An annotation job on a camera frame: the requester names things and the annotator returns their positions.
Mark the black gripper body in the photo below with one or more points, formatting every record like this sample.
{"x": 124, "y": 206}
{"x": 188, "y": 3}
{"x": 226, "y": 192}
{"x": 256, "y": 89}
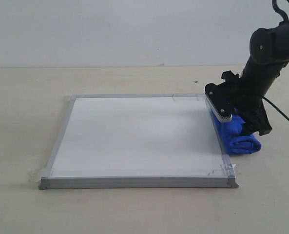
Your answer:
{"x": 238, "y": 93}

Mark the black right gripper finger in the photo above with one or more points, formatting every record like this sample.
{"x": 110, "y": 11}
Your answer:
{"x": 256, "y": 120}

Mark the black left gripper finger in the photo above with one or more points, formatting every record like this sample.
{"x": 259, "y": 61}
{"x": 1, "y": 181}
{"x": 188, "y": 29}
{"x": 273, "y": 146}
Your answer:
{"x": 218, "y": 103}

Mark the blue microfibre cloth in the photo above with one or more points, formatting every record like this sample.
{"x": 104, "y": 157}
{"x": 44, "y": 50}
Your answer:
{"x": 234, "y": 142}

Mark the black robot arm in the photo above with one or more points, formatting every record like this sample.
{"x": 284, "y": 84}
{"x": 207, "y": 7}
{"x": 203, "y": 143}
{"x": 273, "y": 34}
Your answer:
{"x": 269, "y": 54}

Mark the clear tape back right corner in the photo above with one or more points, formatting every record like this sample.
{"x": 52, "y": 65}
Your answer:
{"x": 188, "y": 97}

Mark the clear tape corner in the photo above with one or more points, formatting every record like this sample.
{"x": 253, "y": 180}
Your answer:
{"x": 35, "y": 176}
{"x": 69, "y": 98}
{"x": 188, "y": 97}
{"x": 225, "y": 170}

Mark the clear tape front right corner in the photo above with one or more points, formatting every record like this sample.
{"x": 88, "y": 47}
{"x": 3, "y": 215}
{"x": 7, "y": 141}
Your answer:
{"x": 225, "y": 170}

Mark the clear tape back left corner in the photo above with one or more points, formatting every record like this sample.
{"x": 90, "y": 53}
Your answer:
{"x": 69, "y": 98}

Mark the clear tape front left corner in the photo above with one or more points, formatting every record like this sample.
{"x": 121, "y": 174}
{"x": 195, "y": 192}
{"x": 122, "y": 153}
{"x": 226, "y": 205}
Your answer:
{"x": 35, "y": 176}

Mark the white board with aluminium frame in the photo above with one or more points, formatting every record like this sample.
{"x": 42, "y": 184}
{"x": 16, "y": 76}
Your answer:
{"x": 136, "y": 141}

